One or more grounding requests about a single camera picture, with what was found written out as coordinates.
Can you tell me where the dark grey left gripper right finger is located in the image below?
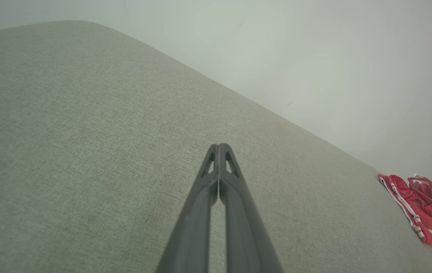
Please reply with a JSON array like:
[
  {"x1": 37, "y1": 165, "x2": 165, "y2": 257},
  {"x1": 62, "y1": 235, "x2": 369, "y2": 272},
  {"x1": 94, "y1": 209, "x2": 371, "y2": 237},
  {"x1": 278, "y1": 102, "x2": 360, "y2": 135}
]
[{"x1": 219, "y1": 143, "x2": 285, "y2": 273}]

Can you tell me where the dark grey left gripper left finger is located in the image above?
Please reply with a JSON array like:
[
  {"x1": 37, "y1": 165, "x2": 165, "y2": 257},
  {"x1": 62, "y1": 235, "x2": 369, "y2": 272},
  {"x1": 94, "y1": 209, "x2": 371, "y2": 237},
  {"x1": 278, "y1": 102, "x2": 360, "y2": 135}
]
[{"x1": 155, "y1": 143, "x2": 220, "y2": 273}]

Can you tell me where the red jersey with white sleeves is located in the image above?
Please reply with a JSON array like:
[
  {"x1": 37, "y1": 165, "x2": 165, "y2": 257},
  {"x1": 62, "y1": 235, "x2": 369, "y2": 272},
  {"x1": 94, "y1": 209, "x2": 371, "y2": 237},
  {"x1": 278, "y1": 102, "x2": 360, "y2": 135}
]
[{"x1": 378, "y1": 174, "x2": 432, "y2": 261}]

